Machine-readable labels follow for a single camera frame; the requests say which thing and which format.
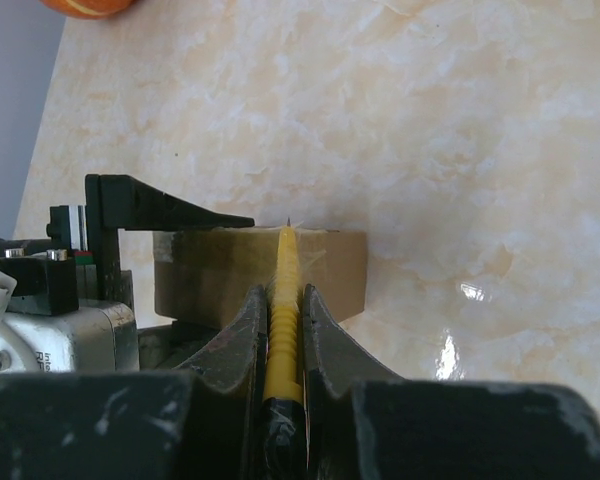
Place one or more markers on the brown cardboard express box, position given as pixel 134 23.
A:
pixel 203 277

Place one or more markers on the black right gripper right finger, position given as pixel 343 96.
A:
pixel 367 422

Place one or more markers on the yellow utility knife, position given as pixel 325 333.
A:
pixel 283 444

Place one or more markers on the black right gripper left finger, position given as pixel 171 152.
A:
pixel 189 422

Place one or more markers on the orange pumpkin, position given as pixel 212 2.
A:
pixel 88 9

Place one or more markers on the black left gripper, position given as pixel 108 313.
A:
pixel 79 260

